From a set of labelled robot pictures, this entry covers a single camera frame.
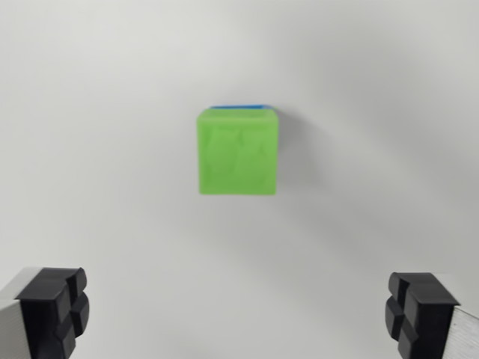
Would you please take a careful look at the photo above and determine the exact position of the gripper left finger with black rubber pad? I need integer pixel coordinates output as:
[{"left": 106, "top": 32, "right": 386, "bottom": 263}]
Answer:
[{"left": 0, "top": 266, "right": 91, "bottom": 359}]

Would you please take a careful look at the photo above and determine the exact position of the blue cube with two dots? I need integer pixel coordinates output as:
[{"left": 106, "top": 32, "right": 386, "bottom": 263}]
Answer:
[{"left": 208, "top": 103, "right": 278, "bottom": 111}]

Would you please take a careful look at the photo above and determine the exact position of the green embossed cube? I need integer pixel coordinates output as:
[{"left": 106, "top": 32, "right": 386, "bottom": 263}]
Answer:
[{"left": 195, "top": 107, "right": 280, "bottom": 197}]

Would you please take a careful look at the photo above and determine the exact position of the gripper right finger with black rubber pad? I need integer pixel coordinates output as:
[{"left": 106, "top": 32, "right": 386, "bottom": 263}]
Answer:
[{"left": 384, "top": 271, "right": 479, "bottom": 359}]

